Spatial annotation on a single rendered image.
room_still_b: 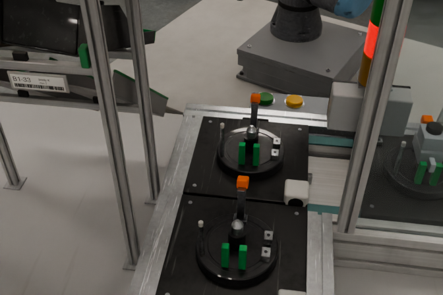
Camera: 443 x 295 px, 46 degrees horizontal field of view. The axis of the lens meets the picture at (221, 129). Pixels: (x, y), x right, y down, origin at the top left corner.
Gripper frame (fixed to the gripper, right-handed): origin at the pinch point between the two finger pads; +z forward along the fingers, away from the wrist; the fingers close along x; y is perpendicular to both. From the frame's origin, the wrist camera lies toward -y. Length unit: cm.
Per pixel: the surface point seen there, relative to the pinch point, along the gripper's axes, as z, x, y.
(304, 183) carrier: 24.2, -16.2, -28.0
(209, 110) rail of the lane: 27.4, 6.2, -3.8
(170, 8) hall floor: 123, 72, 230
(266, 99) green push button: 26.0, -6.9, 0.5
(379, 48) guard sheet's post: -11.2, -22.7, -36.5
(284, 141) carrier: 26.2, -11.8, -13.9
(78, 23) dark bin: -11.7, 19.4, -36.2
